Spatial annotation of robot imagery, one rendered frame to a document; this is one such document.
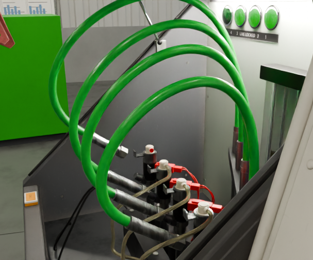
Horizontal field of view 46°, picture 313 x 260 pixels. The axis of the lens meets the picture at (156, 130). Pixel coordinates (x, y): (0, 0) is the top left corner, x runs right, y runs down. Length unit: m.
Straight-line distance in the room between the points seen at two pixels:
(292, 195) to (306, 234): 0.04
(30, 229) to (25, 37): 3.19
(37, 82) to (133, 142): 2.99
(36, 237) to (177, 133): 0.50
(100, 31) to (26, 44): 3.35
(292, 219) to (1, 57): 3.71
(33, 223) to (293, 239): 0.63
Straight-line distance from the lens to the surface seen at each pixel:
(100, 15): 0.66
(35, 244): 0.83
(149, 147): 0.73
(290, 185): 0.41
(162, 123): 1.08
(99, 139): 0.70
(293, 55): 0.78
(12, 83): 4.00
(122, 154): 0.72
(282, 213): 0.42
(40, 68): 3.98
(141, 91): 1.04
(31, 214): 0.93
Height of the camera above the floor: 1.41
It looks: 19 degrees down
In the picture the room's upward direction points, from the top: 1 degrees counter-clockwise
